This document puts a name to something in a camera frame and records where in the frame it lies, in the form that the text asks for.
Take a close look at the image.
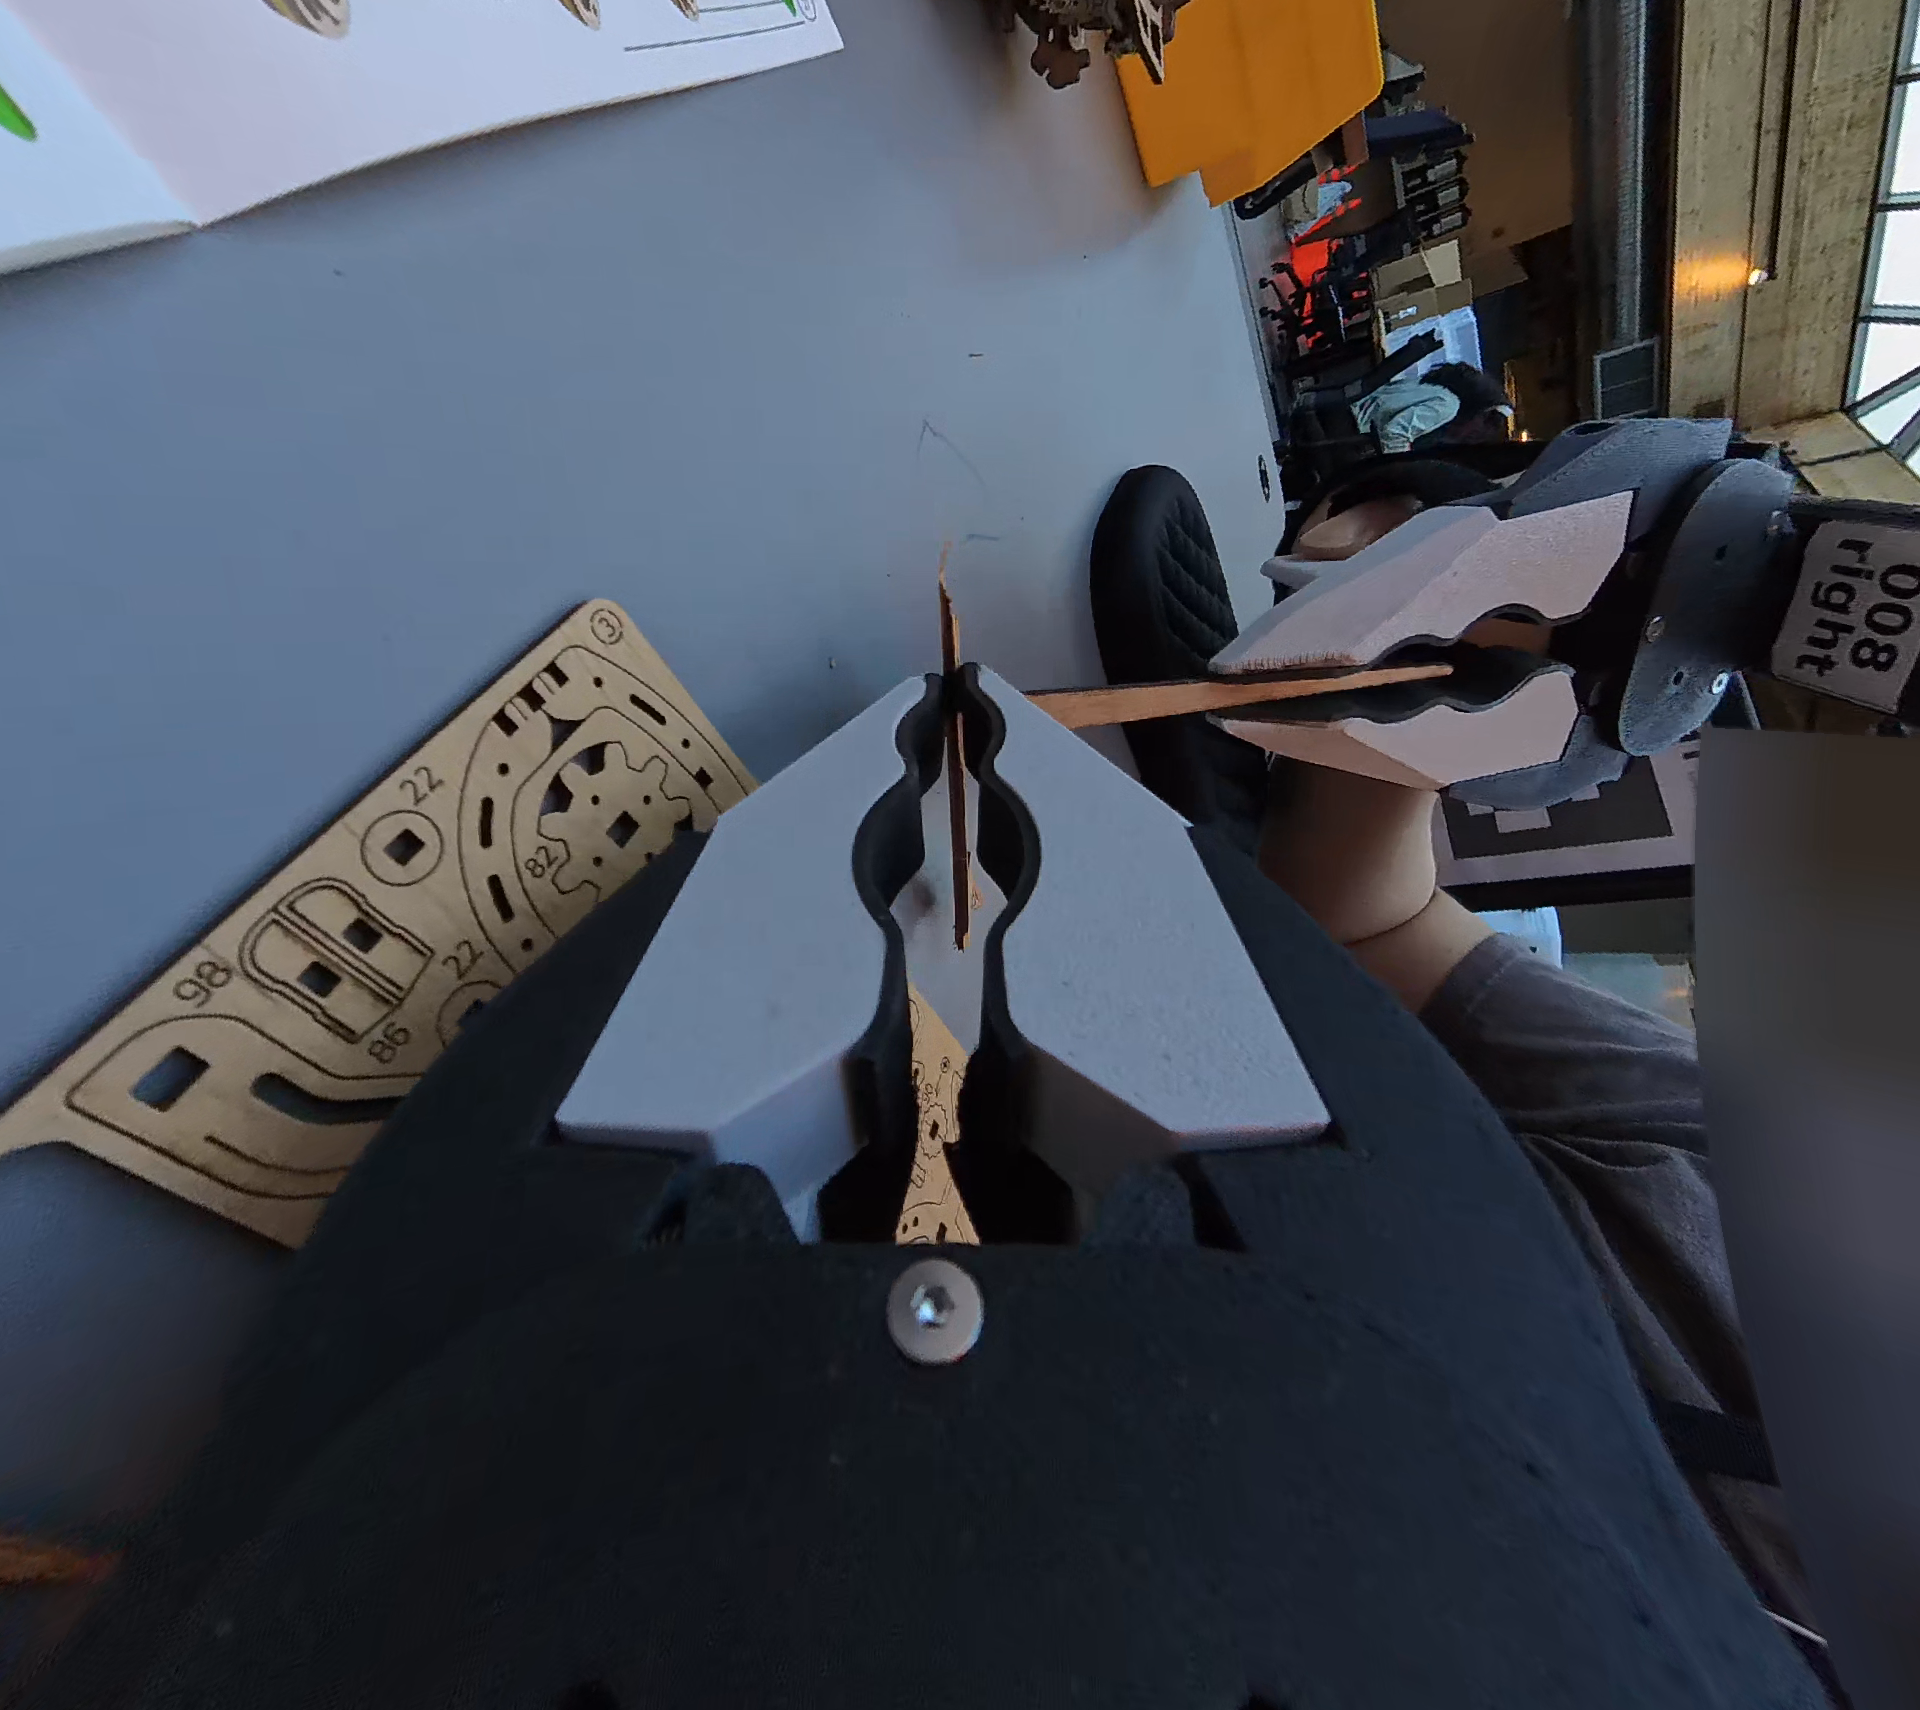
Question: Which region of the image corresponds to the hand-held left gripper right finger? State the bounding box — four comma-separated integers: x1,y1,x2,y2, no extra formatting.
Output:
960,663,1335,1245

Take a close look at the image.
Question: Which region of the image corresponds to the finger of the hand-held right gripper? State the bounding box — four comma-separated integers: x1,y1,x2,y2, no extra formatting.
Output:
1206,488,1639,693
1205,666,1584,794

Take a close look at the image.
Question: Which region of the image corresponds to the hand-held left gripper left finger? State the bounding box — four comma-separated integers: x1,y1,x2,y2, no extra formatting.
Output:
554,673,951,1245

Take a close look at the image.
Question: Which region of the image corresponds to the wooden stick part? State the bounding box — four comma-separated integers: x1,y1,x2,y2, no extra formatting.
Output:
1025,663,1461,734

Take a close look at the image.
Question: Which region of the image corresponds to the wooden model part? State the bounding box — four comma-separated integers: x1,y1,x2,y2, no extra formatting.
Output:
931,537,988,954

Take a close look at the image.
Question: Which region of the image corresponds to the person's right forearm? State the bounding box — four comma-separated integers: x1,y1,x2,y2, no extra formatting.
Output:
1256,747,1704,1112

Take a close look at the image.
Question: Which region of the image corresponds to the laser-cut wooden parts sheet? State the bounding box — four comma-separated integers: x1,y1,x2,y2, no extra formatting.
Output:
0,601,981,1250

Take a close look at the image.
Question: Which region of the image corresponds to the person's right hand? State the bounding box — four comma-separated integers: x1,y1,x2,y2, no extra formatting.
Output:
1293,492,1488,564

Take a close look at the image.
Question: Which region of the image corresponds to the framed tag sign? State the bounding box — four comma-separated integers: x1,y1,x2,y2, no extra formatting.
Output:
1433,751,1700,911

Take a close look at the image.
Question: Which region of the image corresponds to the black chair armrest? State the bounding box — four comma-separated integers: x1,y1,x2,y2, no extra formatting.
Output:
1090,464,1273,831

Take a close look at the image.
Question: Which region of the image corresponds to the illustrated instruction booklet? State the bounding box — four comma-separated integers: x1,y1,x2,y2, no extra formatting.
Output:
0,0,847,276

